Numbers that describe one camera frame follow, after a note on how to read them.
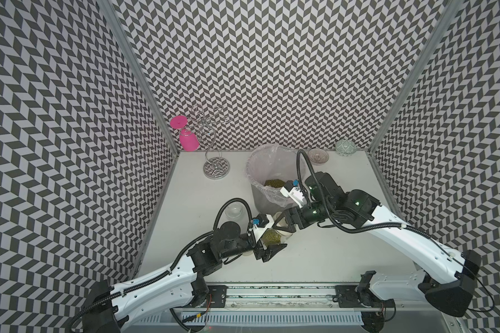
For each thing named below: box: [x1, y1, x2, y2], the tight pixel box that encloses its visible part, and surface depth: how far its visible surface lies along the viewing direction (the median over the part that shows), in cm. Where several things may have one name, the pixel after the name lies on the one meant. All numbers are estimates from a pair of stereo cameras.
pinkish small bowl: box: [308, 148, 330, 164], surface depth 114 cm
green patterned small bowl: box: [334, 138, 357, 157], surface depth 118 cm
